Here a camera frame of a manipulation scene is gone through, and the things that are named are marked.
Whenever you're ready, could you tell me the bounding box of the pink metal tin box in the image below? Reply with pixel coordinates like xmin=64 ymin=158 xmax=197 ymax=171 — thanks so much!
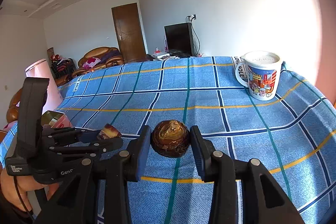
xmin=41 ymin=111 xmax=73 ymax=128

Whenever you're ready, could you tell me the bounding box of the brown leather armchair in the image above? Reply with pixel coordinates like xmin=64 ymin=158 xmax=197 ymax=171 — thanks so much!
xmin=72 ymin=47 xmax=124 ymax=78

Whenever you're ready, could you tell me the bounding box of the chocolate cupcake front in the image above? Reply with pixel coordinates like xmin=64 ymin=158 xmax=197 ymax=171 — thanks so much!
xmin=97 ymin=123 xmax=122 ymax=140

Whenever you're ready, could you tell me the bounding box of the black television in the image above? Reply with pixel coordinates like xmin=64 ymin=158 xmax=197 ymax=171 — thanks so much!
xmin=164 ymin=23 xmax=195 ymax=56

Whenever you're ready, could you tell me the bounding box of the dark marbled round cake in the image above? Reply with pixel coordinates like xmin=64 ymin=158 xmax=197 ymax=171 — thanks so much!
xmin=150 ymin=120 xmax=191 ymax=158

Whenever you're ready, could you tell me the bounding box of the person's left hand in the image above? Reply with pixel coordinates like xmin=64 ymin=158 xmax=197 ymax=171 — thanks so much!
xmin=1 ymin=169 xmax=59 ymax=211

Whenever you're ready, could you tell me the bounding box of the blue plaid tablecloth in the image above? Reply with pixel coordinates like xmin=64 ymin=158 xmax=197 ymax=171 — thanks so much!
xmin=0 ymin=56 xmax=336 ymax=224

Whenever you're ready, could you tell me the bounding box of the pink electric kettle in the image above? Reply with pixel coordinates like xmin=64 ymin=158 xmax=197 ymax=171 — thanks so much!
xmin=25 ymin=59 xmax=63 ymax=114

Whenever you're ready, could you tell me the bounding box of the brown leather sofa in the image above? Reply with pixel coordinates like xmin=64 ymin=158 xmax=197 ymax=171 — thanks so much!
xmin=6 ymin=88 xmax=23 ymax=123

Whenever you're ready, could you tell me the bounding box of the dark brown far door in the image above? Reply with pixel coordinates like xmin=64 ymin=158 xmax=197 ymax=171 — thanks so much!
xmin=112 ymin=3 xmax=146 ymax=63

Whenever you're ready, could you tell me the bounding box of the cartoon printed white mug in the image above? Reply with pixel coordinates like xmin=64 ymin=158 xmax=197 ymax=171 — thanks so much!
xmin=235 ymin=52 xmax=282 ymax=101

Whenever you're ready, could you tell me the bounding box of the black power cable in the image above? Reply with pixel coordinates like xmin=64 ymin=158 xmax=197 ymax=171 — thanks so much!
xmin=191 ymin=19 xmax=201 ymax=57

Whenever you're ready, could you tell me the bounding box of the wall power socket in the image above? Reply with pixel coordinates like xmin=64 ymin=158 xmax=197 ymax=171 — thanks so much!
xmin=186 ymin=14 xmax=197 ymax=22

